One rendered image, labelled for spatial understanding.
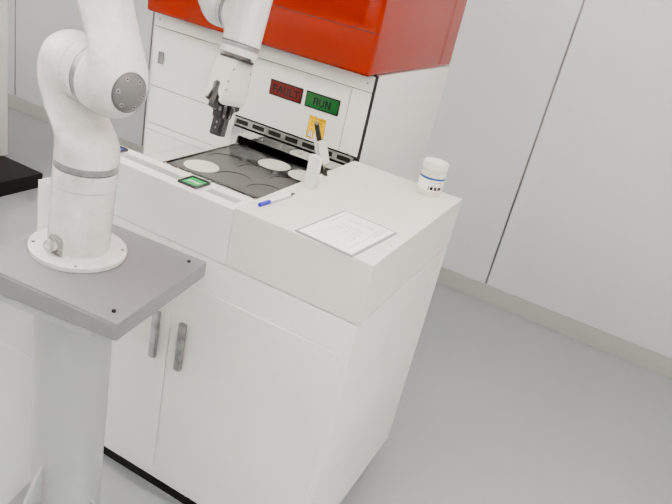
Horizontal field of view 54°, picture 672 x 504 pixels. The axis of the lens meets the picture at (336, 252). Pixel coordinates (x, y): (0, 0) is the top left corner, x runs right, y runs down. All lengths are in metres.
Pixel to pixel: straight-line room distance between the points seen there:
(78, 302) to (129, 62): 0.43
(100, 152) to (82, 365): 0.47
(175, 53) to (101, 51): 1.13
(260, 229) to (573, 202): 2.18
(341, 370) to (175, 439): 0.60
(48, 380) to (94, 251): 0.31
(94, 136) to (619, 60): 2.49
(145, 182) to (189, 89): 0.74
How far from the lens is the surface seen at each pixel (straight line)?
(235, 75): 1.47
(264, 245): 1.45
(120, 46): 1.21
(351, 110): 1.98
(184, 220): 1.57
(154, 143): 2.44
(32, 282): 1.32
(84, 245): 1.37
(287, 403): 1.59
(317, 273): 1.40
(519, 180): 3.40
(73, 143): 1.29
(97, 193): 1.32
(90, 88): 1.21
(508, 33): 3.34
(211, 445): 1.81
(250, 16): 1.46
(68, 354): 1.48
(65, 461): 1.66
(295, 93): 2.06
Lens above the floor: 1.52
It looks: 24 degrees down
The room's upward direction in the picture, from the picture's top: 13 degrees clockwise
